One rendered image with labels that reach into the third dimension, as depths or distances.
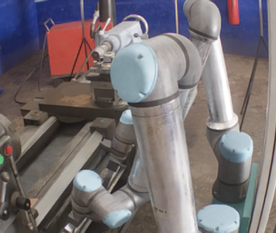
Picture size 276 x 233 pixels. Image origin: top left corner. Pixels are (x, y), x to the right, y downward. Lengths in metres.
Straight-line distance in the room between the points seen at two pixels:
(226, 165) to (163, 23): 4.54
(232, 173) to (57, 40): 3.58
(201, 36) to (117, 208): 0.65
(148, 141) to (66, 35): 3.95
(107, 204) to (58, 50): 3.74
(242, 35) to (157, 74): 4.98
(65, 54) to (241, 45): 2.62
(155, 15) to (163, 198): 5.13
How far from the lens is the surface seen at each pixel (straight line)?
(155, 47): 0.82
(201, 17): 1.35
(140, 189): 1.25
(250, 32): 5.72
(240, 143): 1.56
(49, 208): 1.55
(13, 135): 1.48
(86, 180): 1.25
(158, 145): 0.85
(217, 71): 1.55
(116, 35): 2.55
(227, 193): 1.63
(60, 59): 4.85
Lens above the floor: 1.80
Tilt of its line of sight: 27 degrees down
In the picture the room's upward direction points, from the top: 4 degrees counter-clockwise
